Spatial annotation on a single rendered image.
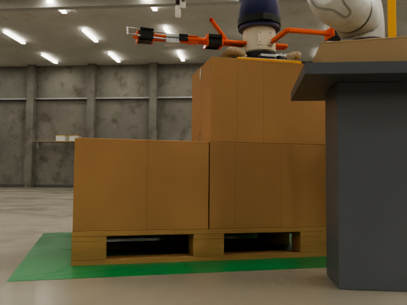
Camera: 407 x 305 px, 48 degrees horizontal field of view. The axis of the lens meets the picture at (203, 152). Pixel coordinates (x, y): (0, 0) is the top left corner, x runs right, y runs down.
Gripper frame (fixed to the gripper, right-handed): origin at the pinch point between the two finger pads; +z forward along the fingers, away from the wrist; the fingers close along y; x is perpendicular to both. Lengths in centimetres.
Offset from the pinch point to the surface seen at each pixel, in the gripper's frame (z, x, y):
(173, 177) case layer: 84, 5, -20
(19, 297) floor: 122, 61, -70
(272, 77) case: 35, -42, -18
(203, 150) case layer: 71, -9, -19
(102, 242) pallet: 112, 35, -21
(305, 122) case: 56, -60, -18
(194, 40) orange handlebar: 15.1, -7.3, -2.2
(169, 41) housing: 16.7, 5.7, -3.0
